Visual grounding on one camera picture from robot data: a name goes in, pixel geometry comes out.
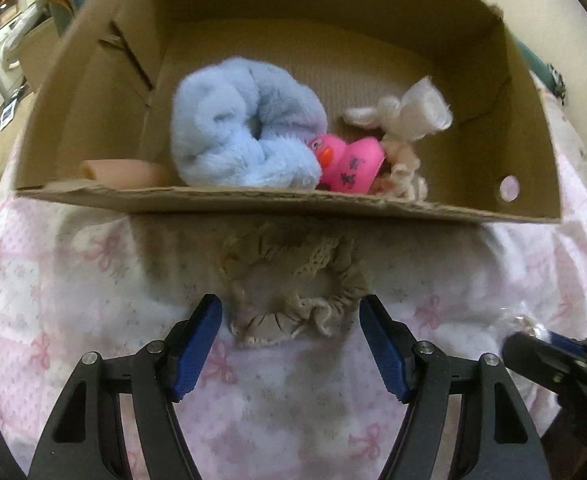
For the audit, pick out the beige wooden cabinet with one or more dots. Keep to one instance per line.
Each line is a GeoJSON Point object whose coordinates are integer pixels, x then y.
{"type": "Point", "coordinates": [40, 50]}

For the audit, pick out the white item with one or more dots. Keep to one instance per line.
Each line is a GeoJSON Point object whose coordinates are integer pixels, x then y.
{"type": "Point", "coordinates": [423, 110]}

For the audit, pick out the peach makeup sponge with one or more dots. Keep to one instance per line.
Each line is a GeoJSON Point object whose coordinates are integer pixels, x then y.
{"type": "Point", "coordinates": [123, 172]}

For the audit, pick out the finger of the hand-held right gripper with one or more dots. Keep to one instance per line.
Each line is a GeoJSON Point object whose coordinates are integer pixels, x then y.
{"type": "Point", "coordinates": [571, 345]}
{"type": "Point", "coordinates": [538, 360]}

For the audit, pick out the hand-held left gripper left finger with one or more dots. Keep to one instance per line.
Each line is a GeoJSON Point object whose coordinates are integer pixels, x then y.
{"type": "Point", "coordinates": [196, 350]}

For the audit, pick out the teal bed cushion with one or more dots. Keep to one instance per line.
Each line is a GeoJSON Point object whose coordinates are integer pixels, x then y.
{"type": "Point", "coordinates": [543, 67]}

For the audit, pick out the beige lace scrunchie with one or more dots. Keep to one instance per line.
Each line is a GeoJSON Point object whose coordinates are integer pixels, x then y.
{"type": "Point", "coordinates": [343, 280]}

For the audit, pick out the blue fluffy scrunchie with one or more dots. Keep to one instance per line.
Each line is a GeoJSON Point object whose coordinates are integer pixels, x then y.
{"type": "Point", "coordinates": [213, 130]}

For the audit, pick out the brown cardboard box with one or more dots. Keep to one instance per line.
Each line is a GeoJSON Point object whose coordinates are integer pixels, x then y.
{"type": "Point", "coordinates": [298, 45]}

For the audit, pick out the clear plastic packet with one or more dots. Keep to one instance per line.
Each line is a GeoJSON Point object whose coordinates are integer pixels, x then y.
{"type": "Point", "coordinates": [526, 322]}

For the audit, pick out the pink rubber duck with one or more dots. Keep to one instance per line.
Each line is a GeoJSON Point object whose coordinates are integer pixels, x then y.
{"type": "Point", "coordinates": [358, 162]}

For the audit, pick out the blue and white booklet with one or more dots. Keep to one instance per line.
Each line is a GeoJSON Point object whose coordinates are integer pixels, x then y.
{"type": "Point", "coordinates": [5, 112]}

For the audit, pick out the pink bow print blanket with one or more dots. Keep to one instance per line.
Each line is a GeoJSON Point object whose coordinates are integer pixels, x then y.
{"type": "Point", "coordinates": [98, 285]}

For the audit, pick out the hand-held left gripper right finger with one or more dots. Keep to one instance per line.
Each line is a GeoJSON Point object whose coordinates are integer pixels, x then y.
{"type": "Point", "coordinates": [383, 350]}

